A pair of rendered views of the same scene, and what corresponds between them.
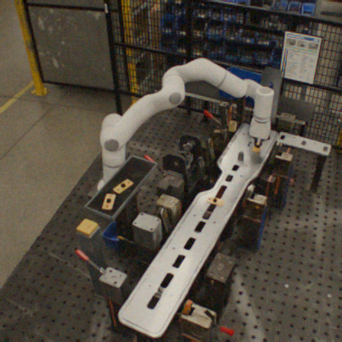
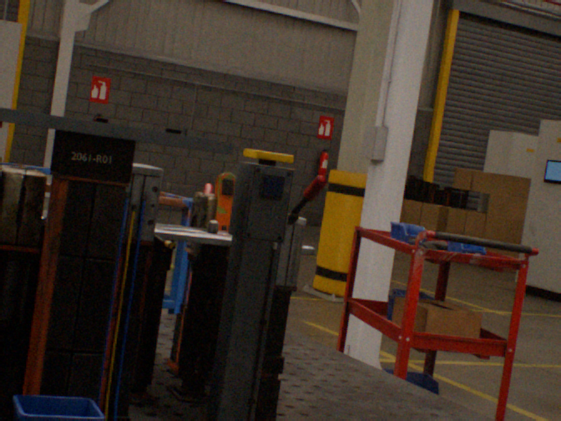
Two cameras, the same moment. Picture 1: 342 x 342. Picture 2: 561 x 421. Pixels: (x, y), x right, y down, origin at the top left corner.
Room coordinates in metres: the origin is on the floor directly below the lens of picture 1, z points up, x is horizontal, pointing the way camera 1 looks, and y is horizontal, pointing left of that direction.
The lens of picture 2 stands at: (2.22, 1.35, 1.16)
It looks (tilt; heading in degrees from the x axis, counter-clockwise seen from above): 3 degrees down; 220
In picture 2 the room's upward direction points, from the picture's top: 8 degrees clockwise
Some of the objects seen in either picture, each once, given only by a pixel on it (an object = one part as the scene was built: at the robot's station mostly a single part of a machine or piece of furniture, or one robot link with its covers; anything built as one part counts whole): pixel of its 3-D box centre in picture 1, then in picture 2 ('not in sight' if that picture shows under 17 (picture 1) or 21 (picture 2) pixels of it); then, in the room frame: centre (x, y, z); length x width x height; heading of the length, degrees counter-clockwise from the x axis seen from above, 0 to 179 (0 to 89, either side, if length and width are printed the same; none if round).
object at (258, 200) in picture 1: (252, 223); not in sight; (1.30, -0.38, 0.87); 0.12 x 0.09 x 0.35; 62
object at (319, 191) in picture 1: (318, 170); not in sight; (1.70, -0.82, 0.84); 0.11 x 0.06 x 0.29; 62
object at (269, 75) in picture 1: (269, 95); not in sight; (1.97, -0.55, 1.17); 0.12 x 0.01 x 0.34; 62
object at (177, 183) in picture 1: (174, 209); not in sight; (1.40, 0.00, 0.89); 0.13 x 0.11 x 0.38; 62
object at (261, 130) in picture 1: (260, 126); not in sight; (1.72, -0.46, 1.14); 0.10 x 0.07 x 0.11; 62
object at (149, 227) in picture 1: (150, 253); (115, 291); (1.12, 0.11, 0.90); 0.13 x 0.10 x 0.41; 62
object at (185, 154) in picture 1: (184, 183); not in sight; (1.52, -0.06, 0.94); 0.18 x 0.13 x 0.49; 152
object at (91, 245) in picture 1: (96, 263); (245, 310); (1.06, 0.33, 0.92); 0.08 x 0.08 x 0.44; 62
